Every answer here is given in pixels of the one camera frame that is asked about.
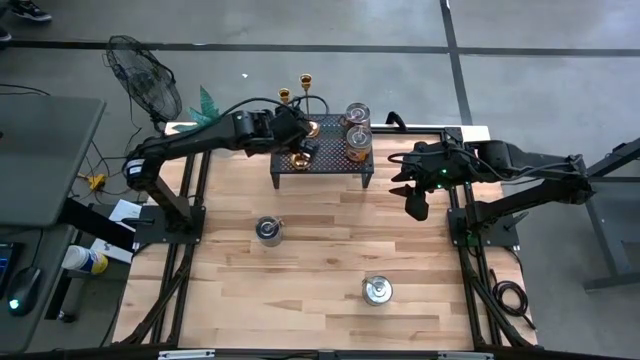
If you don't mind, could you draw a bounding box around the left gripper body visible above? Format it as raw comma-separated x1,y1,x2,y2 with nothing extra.
272,105,312,151

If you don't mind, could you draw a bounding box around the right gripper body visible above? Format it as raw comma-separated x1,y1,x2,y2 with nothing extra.
402,142,474,191

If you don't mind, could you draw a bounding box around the tall brass candlestick holder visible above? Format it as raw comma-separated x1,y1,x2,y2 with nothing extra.
298,73,322,140

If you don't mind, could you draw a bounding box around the black perforated riser shelf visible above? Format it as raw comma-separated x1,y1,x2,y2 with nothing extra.
269,113,375,190

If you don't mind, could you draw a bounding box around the green plant in white pot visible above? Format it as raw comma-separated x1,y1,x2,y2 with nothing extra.
172,84,222,134

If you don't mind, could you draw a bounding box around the black floor fan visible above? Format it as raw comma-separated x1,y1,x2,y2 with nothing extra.
104,34,184,134

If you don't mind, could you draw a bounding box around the white paper sheet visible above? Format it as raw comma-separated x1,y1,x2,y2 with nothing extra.
108,198,144,224
89,237,135,265

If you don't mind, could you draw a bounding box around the yellow power plug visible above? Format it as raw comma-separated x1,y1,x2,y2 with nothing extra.
77,172,108,192

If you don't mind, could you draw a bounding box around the black desk foot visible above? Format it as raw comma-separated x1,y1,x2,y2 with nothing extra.
59,197,139,254

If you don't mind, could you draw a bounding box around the white wipes container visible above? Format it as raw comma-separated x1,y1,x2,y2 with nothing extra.
60,244,110,276

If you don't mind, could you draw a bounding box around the grey standing desk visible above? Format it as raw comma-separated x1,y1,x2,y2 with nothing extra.
0,94,107,229

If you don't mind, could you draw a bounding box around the black desk leg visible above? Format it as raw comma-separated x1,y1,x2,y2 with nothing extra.
57,277,90,324

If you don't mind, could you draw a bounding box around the person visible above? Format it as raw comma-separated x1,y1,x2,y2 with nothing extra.
0,0,54,44

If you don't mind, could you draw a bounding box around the black computer mouse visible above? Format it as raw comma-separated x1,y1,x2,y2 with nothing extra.
5,266,44,317

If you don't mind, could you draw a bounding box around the dark keyboard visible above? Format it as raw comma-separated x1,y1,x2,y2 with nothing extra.
0,242,14,296

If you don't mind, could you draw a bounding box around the black aluminium table frame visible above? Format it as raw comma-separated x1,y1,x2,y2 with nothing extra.
112,124,540,351

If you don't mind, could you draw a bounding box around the black clamp handle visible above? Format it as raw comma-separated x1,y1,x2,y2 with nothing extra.
384,110,409,132

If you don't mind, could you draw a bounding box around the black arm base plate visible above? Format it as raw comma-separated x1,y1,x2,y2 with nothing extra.
132,204,207,246
447,207,530,249

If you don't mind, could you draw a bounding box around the coiled black cable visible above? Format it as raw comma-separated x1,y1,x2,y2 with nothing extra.
489,267,537,331

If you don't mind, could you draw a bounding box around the silver bracket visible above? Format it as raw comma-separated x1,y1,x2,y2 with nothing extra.
437,351,496,360
158,349,216,360

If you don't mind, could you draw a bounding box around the grey table frame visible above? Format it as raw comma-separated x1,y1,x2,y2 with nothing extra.
549,137,640,294

